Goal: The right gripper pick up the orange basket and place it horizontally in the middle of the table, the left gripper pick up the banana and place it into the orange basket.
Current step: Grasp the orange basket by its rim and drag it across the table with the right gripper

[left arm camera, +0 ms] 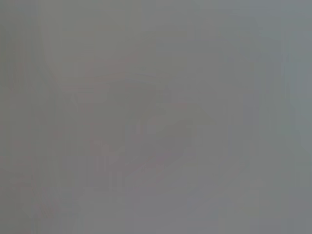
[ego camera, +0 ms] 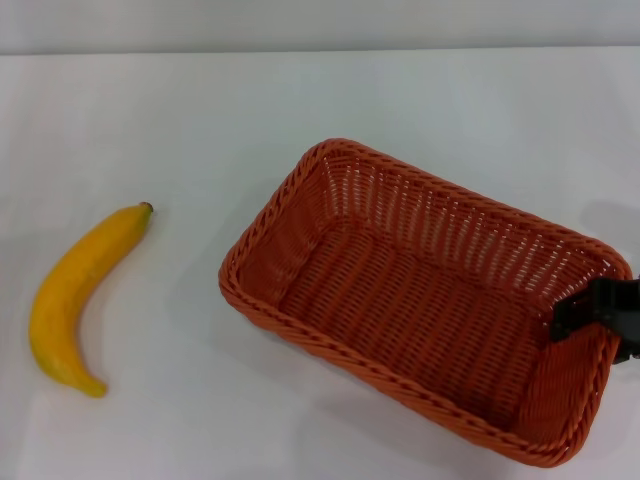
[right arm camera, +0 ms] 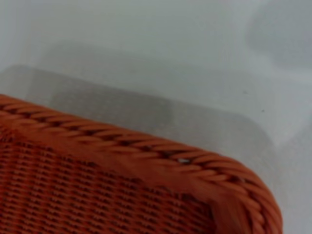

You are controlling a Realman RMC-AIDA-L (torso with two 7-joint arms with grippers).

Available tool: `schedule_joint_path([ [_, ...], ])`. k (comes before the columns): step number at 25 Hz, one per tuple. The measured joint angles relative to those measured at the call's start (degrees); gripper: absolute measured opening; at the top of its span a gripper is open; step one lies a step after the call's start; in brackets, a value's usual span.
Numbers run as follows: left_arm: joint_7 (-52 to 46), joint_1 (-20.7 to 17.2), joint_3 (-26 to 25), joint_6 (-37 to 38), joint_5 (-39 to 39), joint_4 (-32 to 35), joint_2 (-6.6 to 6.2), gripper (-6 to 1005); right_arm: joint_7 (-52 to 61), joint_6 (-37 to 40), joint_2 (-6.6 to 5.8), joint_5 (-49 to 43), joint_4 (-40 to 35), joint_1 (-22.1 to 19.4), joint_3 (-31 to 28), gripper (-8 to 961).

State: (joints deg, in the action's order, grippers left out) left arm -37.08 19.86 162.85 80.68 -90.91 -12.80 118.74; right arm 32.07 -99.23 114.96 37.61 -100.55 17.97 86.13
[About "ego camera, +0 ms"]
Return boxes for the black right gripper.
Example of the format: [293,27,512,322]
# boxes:
[550,277,640,367]

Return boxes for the orange woven rectangular basket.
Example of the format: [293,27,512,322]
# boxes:
[217,137,634,469]

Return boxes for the yellow banana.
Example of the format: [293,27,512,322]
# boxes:
[28,201,155,399]

